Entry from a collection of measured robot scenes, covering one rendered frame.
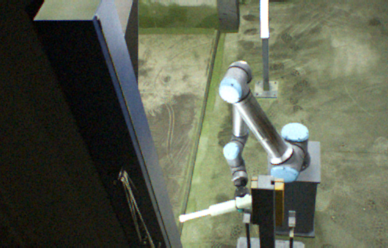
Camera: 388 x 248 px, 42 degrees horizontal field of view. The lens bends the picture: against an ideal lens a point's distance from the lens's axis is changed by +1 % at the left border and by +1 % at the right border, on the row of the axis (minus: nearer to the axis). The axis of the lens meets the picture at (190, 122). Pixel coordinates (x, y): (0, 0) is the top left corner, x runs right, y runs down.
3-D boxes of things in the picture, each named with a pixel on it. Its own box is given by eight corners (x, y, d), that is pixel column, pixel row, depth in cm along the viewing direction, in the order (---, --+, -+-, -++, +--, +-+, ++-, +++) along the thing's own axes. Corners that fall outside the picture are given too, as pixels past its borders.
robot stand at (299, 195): (314, 199, 356) (320, 141, 309) (314, 238, 336) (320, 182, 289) (270, 196, 362) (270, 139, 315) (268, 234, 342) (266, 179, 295)
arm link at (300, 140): (310, 142, 297) (311, 122, 284) (303, 164, 287) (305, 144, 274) (284, 137, 302) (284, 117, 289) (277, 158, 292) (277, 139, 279)
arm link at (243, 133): (233, 49, 257) (233, 133, 307) (226, 64, 249) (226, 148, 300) (255, 52, 253) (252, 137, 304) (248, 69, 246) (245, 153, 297)
